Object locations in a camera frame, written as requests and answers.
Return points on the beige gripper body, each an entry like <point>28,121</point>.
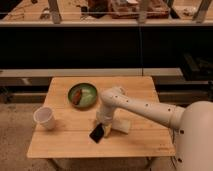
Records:
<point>106,129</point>

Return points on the black eraser block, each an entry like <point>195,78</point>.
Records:
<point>98,133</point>

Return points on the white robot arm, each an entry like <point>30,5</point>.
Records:
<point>194,125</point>

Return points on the green ceramic bowl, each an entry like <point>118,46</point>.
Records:
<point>88,98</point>

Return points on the beige sponge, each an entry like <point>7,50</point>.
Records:
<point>121,125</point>

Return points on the wooden table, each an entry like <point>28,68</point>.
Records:
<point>70,138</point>

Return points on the orange carrot piece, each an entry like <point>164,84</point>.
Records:
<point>77,97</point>

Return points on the brown tray on bench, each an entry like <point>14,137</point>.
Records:
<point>130,9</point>

